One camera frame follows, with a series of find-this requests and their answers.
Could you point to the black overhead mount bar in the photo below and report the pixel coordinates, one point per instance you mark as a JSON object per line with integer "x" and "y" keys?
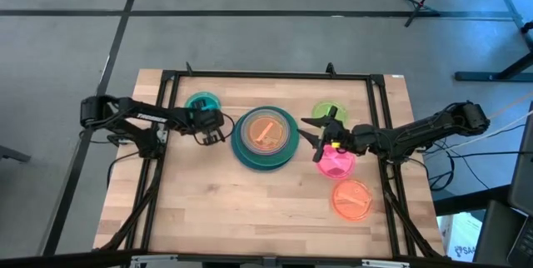
{"x": 62, "y": 259}

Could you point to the black desk frame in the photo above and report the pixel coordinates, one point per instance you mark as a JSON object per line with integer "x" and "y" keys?
{"x": 510, "y": 6}

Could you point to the orange cup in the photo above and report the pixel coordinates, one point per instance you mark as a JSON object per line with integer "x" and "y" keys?
{"x": 265, "y": 130}
{"x": 352, "y": 199}

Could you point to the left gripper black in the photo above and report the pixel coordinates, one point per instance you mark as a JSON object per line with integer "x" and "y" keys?
{"x": 208, "y": 121}

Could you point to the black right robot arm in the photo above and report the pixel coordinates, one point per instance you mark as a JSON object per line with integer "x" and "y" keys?
{"x": 416, "y": 132}

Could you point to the large green plastic plate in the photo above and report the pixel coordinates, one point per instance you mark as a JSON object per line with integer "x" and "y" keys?
{"x": 293, "y": 141}

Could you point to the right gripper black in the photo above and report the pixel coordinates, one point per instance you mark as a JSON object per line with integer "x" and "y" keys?
{"x": 341, "y": 139}

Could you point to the black metal table frame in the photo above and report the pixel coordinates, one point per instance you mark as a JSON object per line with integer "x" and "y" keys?
{"x": 270, "y": 74}

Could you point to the grey furniture foot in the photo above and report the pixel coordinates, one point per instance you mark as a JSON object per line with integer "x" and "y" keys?
{"x": 14, "y": 154}

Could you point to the green translucent cup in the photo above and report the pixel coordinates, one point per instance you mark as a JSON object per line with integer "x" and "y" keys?
{"x": 320, "y": 112}

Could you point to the yellow sticker on gripper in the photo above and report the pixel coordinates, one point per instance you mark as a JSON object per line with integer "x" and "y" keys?
{"x": 335, "y": 145}

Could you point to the large blue plastic plate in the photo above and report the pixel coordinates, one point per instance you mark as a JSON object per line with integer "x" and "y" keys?
{"x": 266, "y": 168}

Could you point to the teal translucent cup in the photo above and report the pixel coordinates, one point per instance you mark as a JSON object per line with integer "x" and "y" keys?
{"x": 191, "y": 100}

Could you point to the black floor beam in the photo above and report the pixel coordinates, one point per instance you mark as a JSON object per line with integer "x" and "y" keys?
{"x": 470, "y": 201}

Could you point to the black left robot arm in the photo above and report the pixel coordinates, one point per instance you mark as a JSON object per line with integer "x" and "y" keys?
{"x": 141, "y": 114}

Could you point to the pink translucent cup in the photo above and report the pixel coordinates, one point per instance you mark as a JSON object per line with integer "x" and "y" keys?
{"x": 337, "y": 166}

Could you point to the white cardboard box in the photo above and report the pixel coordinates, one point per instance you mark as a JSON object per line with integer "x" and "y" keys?
{"x": 458, "y": 239}

